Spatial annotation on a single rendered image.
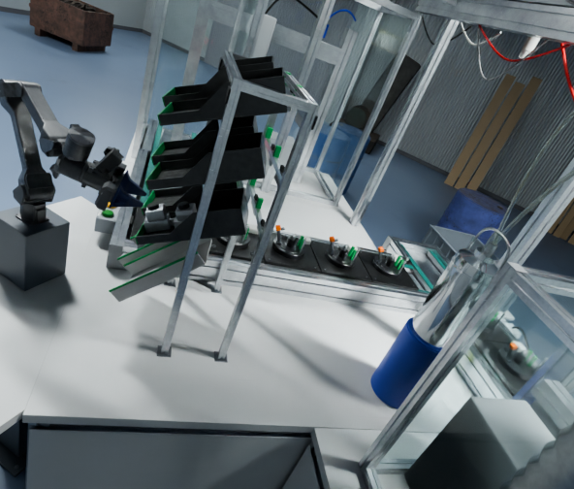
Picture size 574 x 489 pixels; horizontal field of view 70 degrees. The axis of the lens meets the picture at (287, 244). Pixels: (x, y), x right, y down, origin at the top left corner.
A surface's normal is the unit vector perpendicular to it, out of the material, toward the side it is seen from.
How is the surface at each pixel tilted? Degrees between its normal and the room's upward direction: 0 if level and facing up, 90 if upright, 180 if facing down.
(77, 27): 90
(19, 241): 90
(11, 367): 0
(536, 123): 90
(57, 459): 90
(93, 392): 0
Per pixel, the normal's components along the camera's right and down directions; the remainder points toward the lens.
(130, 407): 0.33, -0.81
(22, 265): -0.42, 0.33
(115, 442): 0.18, 0.55
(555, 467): -0.80, -0.57
